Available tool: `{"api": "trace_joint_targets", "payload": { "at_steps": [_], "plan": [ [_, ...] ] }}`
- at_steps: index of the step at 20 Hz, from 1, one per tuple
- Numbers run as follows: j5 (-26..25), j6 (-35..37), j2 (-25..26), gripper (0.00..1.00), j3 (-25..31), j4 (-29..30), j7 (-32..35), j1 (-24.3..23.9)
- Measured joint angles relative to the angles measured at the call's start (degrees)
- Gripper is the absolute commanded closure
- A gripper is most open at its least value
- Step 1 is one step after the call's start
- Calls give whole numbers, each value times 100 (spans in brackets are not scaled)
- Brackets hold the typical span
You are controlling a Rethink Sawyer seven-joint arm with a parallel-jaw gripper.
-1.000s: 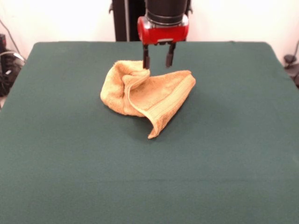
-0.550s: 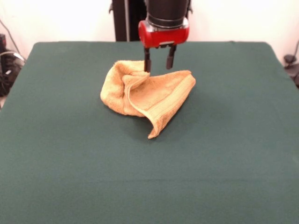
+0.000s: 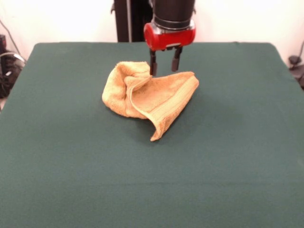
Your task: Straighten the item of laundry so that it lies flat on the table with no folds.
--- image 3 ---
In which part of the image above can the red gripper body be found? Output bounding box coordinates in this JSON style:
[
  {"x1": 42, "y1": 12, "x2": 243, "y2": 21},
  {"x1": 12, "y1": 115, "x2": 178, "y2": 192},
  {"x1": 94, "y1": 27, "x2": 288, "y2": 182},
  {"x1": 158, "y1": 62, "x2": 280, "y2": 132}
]
[{"x1": 143, "y1": 20, "x2": 197, "y2": 52}]

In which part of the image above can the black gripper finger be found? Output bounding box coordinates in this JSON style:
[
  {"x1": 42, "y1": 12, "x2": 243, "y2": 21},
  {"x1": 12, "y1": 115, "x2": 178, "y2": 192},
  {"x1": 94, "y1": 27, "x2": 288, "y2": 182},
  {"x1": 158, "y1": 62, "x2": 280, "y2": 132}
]
[
  {"x1": 148, "y1": 49, "x2": 158, "y2": 76},
  {"x1": 171, "y1": 47, "x2": 183, "y2": 72}
]

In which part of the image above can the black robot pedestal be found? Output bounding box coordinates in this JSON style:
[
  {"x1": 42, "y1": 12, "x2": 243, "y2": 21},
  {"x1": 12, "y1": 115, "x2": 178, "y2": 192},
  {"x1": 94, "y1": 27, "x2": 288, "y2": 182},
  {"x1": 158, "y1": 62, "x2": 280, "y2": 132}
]
[{"x1": 110, "y1": 0, "x2": 197, "y2": 43}]

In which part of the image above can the black equipment with cables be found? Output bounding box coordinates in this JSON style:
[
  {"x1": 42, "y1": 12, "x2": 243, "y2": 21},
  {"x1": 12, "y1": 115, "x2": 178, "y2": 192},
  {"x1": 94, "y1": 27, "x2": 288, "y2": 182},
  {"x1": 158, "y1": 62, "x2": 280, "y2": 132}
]
[{"x1": 0, "y1": 34, "x2": 26, "y2": 98}]

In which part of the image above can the dark green tablecloth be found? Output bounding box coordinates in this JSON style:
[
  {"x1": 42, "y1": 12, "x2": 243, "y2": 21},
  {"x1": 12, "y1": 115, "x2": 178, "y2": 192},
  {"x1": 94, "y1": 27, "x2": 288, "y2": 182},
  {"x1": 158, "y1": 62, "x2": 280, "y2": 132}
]
[{"x1": 0, "y1": 42, "x2": 304, "y2": 228}]

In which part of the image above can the yellow-orange terry towel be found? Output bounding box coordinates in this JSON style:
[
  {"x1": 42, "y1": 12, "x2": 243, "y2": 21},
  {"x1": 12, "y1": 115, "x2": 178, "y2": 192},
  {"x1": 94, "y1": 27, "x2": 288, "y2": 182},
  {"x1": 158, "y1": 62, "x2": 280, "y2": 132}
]
[{"x1": 101, "y1": 61, "x2": 200, "y2": 143}]

